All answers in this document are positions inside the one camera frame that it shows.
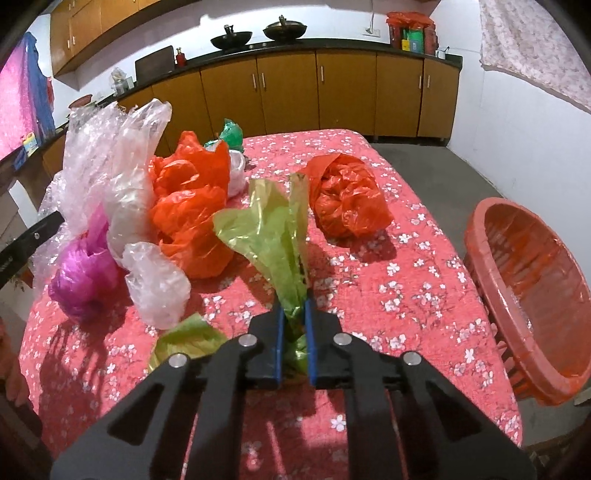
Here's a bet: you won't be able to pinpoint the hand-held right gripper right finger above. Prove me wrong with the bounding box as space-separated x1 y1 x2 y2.
304 300 539 480

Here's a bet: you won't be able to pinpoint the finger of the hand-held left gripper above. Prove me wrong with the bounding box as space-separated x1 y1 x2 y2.
16 210 64 259

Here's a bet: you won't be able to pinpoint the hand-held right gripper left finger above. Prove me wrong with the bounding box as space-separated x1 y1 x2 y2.
50 302 284 480

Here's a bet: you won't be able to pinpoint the magenta plastic bag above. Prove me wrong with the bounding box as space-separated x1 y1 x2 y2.
48 208 127 324

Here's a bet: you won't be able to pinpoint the large clear plastic bag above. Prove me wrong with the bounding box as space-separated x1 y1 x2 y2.
32 98 174 287

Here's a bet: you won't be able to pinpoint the yellow-green plastic bag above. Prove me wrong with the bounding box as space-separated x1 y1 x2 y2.
148 173 311 374

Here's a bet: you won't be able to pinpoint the small clear plastic bag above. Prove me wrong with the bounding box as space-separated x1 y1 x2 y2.
122 241 192 330

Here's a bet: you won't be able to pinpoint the large orange plastic bag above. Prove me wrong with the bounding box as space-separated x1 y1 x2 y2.
148 130 236 280

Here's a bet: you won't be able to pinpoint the red-orange plastic bag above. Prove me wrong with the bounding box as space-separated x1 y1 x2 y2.
298 154 395 240

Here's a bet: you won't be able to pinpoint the white plastic bag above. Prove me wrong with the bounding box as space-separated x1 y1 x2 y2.
203 141 247 199

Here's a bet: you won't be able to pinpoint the red plastic basket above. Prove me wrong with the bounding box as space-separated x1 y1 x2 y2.
463 198 591 407

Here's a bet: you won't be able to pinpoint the green plastic bag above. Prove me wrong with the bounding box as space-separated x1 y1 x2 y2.
217 119 244 151

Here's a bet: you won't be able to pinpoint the person's left hand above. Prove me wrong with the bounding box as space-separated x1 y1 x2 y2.
0 318 29 408

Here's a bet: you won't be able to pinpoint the red floral tablecloth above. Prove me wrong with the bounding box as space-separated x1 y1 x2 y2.
18 128 525 480

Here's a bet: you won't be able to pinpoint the pink curtain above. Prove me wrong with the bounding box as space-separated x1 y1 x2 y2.
0 32 56 160

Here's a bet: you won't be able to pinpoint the blue cloth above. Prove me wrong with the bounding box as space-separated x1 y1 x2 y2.
23 32 56 139

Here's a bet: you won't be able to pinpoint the dark cutting board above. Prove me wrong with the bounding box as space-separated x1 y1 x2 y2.
135 47 172 84

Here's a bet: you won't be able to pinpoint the wooden upper kitchen cabinets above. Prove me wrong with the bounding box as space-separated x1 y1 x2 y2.
50 0 204 77

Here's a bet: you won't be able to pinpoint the wooden kitchen cabinets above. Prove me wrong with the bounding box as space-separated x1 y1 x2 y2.
50 0 204 77
41 48 462 185

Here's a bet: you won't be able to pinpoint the wooden lower kitchen cabinets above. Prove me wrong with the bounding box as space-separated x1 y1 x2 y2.
41 48 462 185

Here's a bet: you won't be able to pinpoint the black kitchen countertop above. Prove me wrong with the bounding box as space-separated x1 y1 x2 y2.
55 38 464 134

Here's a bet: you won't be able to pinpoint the black wok with lid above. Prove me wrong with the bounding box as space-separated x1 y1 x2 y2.
263 15 308 41

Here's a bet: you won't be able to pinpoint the red bag of packets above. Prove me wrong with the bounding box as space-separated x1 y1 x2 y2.
386 11 438 55

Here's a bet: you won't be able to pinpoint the hanging floral cloth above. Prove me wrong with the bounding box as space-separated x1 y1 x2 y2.
479 0 591 114

